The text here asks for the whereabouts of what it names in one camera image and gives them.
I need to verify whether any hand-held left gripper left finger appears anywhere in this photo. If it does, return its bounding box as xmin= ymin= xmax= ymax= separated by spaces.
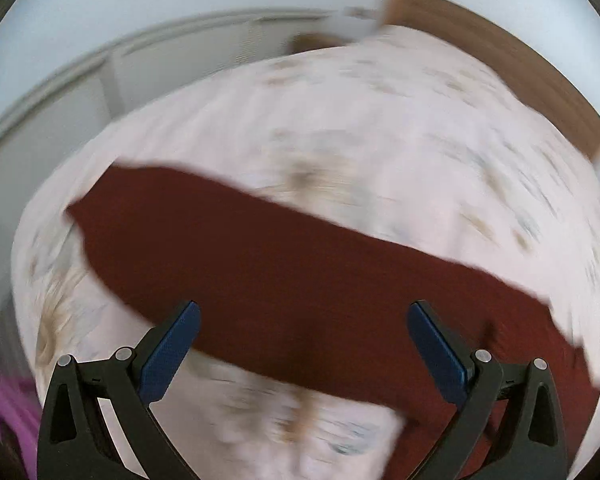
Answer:
xmin=37 ymin=301 xmax=202 ymax=480

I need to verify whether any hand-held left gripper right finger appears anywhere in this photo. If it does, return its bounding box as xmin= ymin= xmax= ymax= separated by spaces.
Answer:
xmin=407 ymin=300 xmax=570 ymax=480

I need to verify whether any dark red knitted garment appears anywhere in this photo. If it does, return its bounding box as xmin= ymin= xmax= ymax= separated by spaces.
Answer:
xmin=66 ymin=161 xmax=600 ymax=480

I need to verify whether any magenta cloth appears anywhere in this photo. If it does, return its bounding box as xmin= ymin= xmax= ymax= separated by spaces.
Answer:
xmin=0 ymin=375 xmax=41 ymax=476

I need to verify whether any pink floral bedspread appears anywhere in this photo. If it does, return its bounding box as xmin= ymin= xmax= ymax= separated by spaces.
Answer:
xmin=10 ymin=25 xmax=600 ymax=480

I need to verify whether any white low panelled cabinet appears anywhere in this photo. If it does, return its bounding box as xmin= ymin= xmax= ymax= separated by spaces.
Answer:
xmin=0 ymin=7 xmax=341 ymax=171

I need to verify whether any wooden headboard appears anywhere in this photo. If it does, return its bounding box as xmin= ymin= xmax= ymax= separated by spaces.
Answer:
xmin=380 ymin=0 xmax=600 ymax=161

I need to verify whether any wooden nightstand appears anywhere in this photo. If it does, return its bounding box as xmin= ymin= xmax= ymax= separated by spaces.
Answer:
xmin=292 ymin=32 xmax=346 ymax=53

